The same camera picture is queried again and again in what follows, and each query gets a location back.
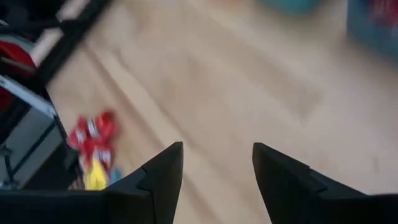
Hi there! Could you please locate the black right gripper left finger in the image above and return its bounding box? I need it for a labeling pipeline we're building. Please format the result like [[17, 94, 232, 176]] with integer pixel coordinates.
[[0, 141, 184, 224]]

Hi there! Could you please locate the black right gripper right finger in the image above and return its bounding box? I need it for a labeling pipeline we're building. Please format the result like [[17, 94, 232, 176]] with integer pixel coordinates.
[[252, 142, 398, 224]]

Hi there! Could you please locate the teal gummy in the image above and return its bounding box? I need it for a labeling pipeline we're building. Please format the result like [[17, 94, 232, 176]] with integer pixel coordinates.
[[108, 167, 123, 185]]

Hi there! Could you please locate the large yellow candy pack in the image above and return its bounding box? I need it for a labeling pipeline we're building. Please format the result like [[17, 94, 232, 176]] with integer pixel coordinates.
[[83, 158, 109, 191]]

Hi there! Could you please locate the dark teal plastic bin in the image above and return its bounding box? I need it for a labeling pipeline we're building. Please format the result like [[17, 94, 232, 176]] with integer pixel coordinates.
[[345, 0, 398, 65]]

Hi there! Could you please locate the light teal plastic bin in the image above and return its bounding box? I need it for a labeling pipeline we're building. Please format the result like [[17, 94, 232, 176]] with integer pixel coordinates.
[[256, 0, 326, 16]]

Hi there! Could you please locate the red Skittles pack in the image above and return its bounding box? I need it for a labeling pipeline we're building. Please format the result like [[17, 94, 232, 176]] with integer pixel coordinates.
[[88, 144, 114, 171], [66, 116, 90, 151], [93, 110, 119, 141]]

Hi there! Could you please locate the grey cabinet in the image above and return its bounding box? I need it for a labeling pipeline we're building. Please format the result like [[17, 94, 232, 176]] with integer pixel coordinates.
[[0, 108, 65, 189]]

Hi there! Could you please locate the silver aluminium bar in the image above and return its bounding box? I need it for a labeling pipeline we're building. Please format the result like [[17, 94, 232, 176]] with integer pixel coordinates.
[[0, 75, 57, 118]]

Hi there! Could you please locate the red round object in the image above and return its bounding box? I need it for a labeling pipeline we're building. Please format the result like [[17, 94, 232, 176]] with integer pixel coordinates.
[[0, 40, 37, 74]]

